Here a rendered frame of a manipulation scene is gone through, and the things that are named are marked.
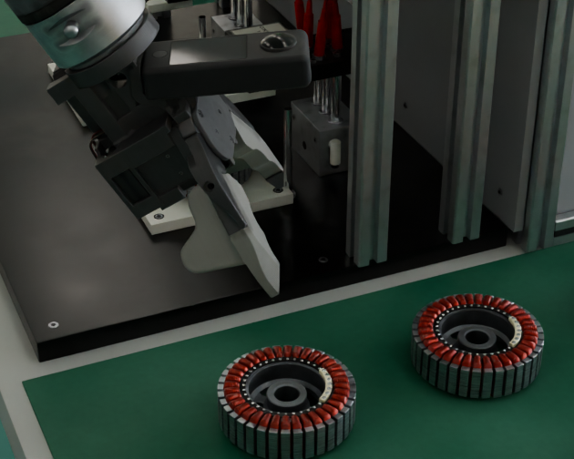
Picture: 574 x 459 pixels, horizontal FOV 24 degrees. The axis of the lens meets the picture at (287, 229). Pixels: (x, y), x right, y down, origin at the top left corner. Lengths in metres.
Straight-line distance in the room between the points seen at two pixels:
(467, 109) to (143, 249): 0.33
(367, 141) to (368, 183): 0.04
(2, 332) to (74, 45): 0.40
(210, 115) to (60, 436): 0.31
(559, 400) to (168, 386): 0.33
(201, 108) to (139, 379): 0.31
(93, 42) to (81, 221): 0.46
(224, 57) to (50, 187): 0.51
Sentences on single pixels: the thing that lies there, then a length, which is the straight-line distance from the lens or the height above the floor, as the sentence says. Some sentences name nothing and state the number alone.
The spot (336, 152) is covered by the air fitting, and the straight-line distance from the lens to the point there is 1.36.
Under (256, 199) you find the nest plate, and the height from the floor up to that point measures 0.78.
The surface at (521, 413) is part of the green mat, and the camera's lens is 1.12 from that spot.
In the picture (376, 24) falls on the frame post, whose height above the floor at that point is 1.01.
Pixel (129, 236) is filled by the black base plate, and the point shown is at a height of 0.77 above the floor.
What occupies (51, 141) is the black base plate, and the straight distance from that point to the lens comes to 1.47.
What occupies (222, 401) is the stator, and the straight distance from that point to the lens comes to 1.07.
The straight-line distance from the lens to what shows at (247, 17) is 1.56.
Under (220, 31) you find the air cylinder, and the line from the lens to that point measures 1.59.
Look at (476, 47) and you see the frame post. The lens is 1.19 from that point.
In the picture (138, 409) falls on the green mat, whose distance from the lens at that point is 1.11.
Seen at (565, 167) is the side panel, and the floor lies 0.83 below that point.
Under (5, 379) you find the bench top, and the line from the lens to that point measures 1.17.
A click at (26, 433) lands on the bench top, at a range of 1.11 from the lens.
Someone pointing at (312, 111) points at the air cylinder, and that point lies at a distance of 1.39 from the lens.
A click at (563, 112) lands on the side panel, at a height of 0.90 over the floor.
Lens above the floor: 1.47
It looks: 33 degrees down
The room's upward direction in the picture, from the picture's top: straight up
